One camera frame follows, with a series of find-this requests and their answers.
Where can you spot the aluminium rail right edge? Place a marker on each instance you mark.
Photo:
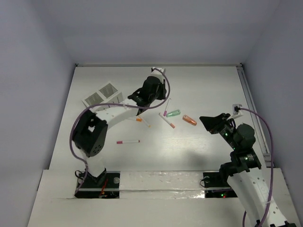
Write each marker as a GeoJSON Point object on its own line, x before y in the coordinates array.
{"type": "Point", "coordinates": [263, 131]}

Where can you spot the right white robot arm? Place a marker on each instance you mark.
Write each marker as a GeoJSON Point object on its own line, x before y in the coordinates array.
{"type": "Point", "coordinates": [244, 172]}

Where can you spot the pink capped white marker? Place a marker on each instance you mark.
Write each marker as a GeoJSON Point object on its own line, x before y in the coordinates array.
{"type": "Point", "coordinates": [128, 141]}

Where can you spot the coral capped white marker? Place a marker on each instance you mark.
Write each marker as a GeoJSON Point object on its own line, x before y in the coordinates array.
{"type": "Point", "coordinates": [167, 121]}

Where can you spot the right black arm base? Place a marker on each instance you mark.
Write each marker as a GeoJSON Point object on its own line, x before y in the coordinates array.
{"type": "Point", "coordinates": [215, 187]}

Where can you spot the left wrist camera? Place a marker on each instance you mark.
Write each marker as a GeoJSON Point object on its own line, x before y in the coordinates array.
{"type": "Point", "coordinates": [160, 71]}

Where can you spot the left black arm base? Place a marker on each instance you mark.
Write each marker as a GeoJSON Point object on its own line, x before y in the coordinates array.
{"type": "Point", "coordinates": [105, 186]}

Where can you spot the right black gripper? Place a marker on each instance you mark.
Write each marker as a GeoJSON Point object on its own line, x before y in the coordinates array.
{"type": "Point", "coordinates": [211, 123]}

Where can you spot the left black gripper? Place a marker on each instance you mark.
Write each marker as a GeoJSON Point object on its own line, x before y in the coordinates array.
{"type": "Point", "coordinates": [138, 100]}

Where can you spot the white slotted organizer box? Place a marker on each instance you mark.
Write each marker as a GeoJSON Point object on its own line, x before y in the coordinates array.
{"type": "Point", "coordinates": [107, 93]}

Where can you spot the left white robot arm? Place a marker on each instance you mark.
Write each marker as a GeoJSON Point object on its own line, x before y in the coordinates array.
{"type": "Point", "coordinates": [89, 131]}

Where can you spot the purple capped white marker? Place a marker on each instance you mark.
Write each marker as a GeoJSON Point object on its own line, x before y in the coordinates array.
{"type": "Point", "coordinates": [167, 106]}

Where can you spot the yellow capped white marker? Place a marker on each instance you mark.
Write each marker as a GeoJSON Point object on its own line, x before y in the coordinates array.
{"type": "Point", "coordinates": [146, 123]}

